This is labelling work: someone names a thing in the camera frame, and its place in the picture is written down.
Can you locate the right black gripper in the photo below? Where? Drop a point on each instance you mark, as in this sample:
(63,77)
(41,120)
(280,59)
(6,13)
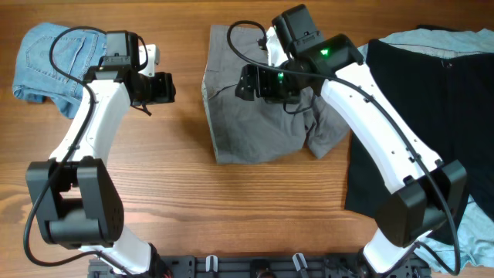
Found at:
(263,90)

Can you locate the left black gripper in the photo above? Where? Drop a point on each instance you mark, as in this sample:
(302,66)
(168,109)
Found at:
(164,90)

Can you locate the grey cotton shorts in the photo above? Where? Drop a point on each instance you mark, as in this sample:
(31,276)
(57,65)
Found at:
(245,132)

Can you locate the blue denim jeans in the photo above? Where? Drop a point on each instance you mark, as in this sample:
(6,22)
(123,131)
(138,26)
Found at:
(41,54)

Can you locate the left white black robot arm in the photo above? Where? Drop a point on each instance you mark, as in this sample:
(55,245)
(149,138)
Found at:
(74,201)

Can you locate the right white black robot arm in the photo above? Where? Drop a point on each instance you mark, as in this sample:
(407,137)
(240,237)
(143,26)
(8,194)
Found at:
(424,190)

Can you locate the black shorts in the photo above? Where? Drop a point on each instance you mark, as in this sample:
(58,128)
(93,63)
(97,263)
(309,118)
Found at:
(432,127)

